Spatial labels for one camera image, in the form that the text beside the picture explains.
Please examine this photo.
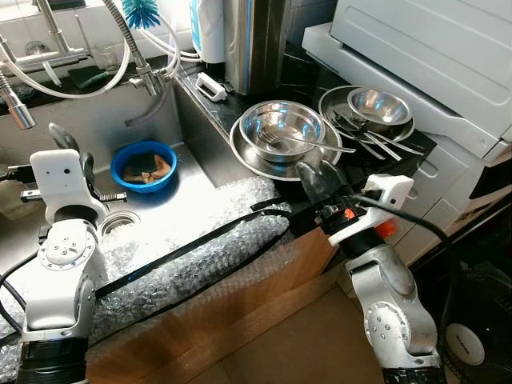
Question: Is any brown cloth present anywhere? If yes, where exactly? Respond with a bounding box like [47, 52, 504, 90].
[124, 154, 174, 185]

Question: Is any steel spring neck faucet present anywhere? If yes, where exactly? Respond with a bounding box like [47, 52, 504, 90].
[102, 0, 174, 98]

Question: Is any thick white hose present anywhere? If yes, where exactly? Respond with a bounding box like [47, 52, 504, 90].
[0, 28, 133, 101]

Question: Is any large deep steel plate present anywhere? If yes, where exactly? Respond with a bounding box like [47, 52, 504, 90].
[229, 112, 346, 183]

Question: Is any black strap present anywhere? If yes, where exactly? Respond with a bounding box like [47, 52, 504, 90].
[94, 198, 294, 322]

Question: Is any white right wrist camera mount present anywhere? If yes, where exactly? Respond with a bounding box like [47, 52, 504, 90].
[326, 174, 416, 246]

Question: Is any small steel bowl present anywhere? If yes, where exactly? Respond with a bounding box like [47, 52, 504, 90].
[346, 86, 414, 134]

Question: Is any dark scouring sponge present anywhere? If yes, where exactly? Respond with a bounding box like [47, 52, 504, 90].
[134, 150, 159, 174]

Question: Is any wood cabinet front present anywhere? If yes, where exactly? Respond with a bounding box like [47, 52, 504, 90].
[84, 228, 385, 384]

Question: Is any tall steel canister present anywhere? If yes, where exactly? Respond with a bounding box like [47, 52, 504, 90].
[223, 0, 294, 98]

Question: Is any blue plastic bowl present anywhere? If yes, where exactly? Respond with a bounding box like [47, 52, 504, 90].
[110, 140, 179, 194]

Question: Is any steel spoon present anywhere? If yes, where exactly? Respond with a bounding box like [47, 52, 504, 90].
[352, 120, 426, 156]

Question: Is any steel fork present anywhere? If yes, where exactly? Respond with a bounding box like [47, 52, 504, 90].
[257, 128, 358, 155]
[328, 120, 383, 158]
[330, 110, 403, 162]

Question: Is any steel sink drain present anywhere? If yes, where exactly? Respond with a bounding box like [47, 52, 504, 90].
[99, 210, 142, 235]

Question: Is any black floor fan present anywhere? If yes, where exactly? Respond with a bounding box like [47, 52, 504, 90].
[432, 254, 512, 384]

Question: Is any thin white hose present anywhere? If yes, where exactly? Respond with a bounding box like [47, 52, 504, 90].
[156, 16, 202, 63]

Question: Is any white water filter blue label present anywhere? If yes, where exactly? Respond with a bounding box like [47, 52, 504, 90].
[188, 0, 228, 64]

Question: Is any shallow steel plate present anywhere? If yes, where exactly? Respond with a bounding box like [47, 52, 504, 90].
[318, 84, 418, 146]

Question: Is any steel kitchen sink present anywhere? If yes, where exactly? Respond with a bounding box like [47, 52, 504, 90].
[0, 80, 277, 273]

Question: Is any clear drinking glass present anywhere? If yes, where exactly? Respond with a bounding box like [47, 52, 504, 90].
[91, 42, 122, 73]

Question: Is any dark green sponge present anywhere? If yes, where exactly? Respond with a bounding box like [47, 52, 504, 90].
[67, 66, 114, 90]

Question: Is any steel sprayer head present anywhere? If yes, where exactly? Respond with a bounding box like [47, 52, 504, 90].
[0, 70, 38, 130]

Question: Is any bubble wrap sheet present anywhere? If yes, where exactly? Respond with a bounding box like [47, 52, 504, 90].
[0, 176, 294, 381]

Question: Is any blue bottle brush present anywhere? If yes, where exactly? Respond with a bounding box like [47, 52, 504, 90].
[122, 0, 164, 30]

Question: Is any steel bar faucet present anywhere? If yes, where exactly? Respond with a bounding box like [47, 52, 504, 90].
[30, 0, 90, 66]

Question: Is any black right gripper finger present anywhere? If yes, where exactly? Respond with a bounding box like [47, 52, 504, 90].
[322, 158, 350, 203]
[298, 159, 328, 208]

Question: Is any small white device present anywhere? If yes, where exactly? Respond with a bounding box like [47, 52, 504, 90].
[195, 72, 230, 103]

